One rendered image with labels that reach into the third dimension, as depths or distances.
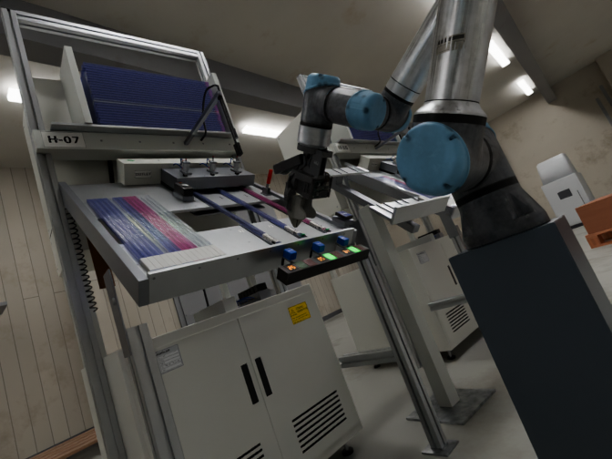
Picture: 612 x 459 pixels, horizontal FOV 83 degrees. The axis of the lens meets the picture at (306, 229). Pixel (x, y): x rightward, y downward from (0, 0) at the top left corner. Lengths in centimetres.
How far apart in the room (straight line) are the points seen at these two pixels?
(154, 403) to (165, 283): 23
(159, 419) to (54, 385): 410
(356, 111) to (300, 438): 100
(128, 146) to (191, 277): 79
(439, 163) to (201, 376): 86
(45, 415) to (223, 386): 379
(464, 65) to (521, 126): 1044
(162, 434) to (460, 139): 71
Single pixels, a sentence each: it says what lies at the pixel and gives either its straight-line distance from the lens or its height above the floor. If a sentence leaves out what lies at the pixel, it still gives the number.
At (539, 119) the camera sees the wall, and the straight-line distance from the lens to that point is 1102.
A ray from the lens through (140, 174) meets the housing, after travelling 142.
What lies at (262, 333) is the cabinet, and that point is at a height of 51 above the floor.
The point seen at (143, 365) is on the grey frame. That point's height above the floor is 56.
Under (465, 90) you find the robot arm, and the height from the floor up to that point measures 78.
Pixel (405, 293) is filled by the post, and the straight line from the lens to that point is 144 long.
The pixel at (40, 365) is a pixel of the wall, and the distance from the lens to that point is 485.
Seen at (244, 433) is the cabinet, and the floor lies 27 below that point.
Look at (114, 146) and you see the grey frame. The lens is 148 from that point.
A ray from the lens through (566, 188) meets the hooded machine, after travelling 796.
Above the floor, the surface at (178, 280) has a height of 71.
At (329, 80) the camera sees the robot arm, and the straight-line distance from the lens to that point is 80.
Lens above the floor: 58
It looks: 10 degrees up
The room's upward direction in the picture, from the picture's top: 21 degrees counter-clockwise
